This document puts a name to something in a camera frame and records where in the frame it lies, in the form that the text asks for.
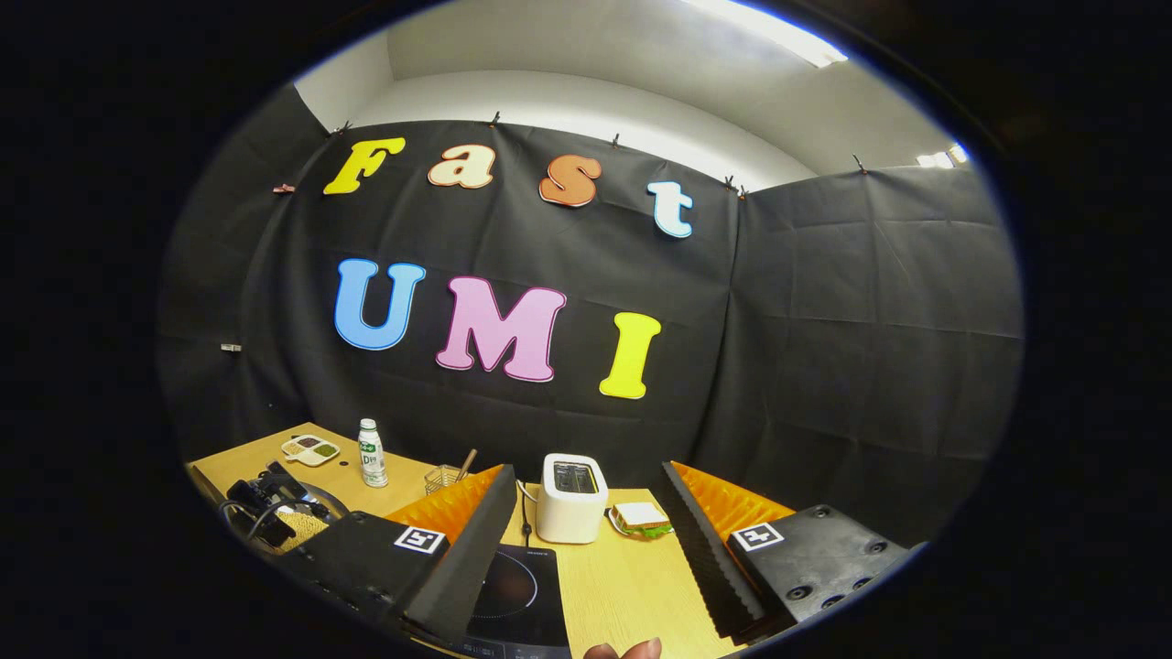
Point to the black backdrop cloth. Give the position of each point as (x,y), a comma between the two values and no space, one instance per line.
(641,275)

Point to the white divided dish of beans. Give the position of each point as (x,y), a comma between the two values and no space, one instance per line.
(311,450)

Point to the small ceiling light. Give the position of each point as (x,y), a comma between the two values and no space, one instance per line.
(943,157)

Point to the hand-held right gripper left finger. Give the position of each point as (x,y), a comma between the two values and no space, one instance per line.
(467,558)

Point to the sandwich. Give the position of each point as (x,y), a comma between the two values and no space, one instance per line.
(639,517)

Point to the black induction cooktop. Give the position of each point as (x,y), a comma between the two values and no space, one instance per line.
(522,595)

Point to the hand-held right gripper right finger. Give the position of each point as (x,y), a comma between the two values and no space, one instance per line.
(705,558)

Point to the white toaster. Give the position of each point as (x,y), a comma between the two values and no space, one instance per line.
(568,517)

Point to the wooden spoon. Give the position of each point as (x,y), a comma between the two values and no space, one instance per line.
(469,458)

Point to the steel pot with soybeans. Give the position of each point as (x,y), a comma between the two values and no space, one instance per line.
(302,526)

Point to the white bottle with green label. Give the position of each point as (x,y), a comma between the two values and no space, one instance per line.
(372,462)

